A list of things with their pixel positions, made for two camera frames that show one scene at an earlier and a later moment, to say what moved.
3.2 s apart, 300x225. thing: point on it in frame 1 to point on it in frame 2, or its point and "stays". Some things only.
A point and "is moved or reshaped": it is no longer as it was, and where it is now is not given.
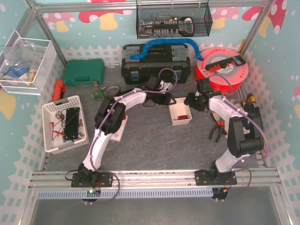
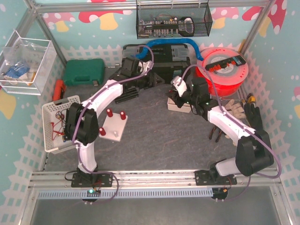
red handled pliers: x=220 y=124 stays
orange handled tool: x=59 y=86 stays
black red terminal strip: x=237 y=60 stays
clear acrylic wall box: x=26 y=64 stays
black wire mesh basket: x=173 y=20 stays
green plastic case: x=84 y=71 stays
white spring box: x=180 y=113 is moved or reshaped
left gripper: x=167 y=99 to x=151 y=79
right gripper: x=191 y=101 to x=175 y=95
